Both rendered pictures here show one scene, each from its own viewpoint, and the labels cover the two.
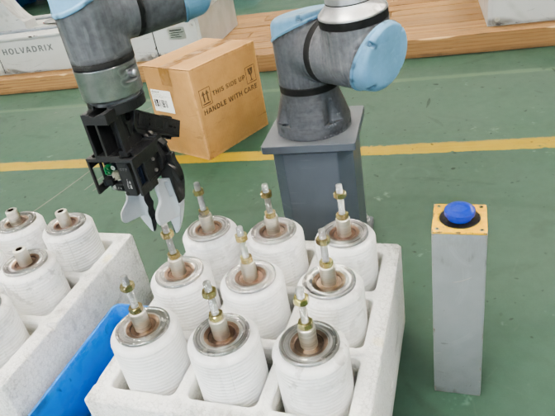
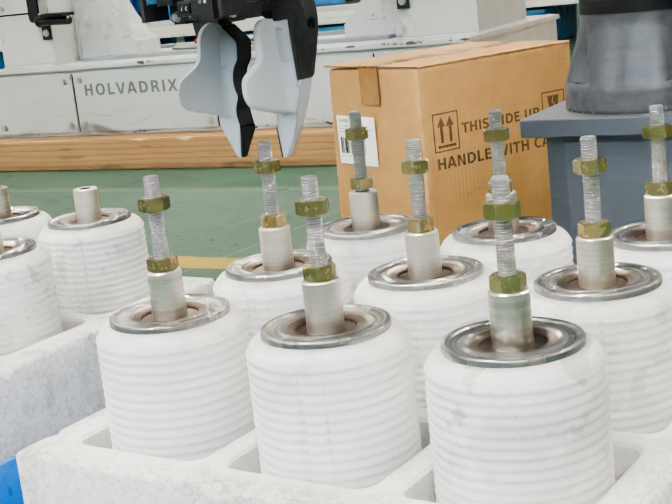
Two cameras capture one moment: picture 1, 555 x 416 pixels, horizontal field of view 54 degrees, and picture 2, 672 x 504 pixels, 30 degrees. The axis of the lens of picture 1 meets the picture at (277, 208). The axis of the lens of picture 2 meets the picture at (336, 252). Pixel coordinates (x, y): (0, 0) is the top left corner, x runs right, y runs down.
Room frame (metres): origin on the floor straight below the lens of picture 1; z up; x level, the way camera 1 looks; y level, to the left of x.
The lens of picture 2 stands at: (-0.14, -0.06, 0.46)
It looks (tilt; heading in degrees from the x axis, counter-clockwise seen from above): 13 degrees down; 12
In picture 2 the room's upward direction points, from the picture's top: 6 degrees counter-clockwise
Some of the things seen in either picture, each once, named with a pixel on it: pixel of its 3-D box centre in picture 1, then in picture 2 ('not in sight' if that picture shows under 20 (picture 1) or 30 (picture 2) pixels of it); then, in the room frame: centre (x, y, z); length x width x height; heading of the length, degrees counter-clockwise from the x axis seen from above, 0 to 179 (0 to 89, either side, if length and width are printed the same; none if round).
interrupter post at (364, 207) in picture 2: (206, 222); (364, 211); (0.80, 0.12, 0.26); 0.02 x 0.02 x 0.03
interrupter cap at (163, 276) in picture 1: (179, 271); (279, 266); (0.69, 0.17, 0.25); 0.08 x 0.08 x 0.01
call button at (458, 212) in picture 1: (459, 214); not in sight; (0.60, -0.24, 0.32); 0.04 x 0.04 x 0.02
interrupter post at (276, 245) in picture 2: (177, 265); (276, 248); (0.69, 0.17, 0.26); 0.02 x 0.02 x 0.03
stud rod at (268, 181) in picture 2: (170, 245); (270, 195); (0.69, 0.17, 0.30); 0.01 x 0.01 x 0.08
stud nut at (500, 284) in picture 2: (305, 323); (507, 281); (0.49, -0.01, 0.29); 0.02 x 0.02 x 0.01; 44
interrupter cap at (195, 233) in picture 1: (208, 229); (366, 228); (0.80, 0.12, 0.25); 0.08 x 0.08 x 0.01
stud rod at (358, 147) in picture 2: (201, 202); (359, 160); (0.80, 0.12, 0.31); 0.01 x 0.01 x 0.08
